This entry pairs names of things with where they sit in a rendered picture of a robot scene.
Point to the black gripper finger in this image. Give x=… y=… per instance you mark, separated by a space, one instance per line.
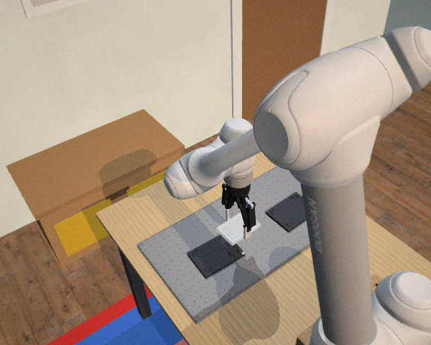
x=228 y=201
x=248 y=215

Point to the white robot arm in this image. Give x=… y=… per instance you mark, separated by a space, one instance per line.
x=320 y=122

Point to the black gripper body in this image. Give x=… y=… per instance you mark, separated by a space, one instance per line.
x=241 y=193

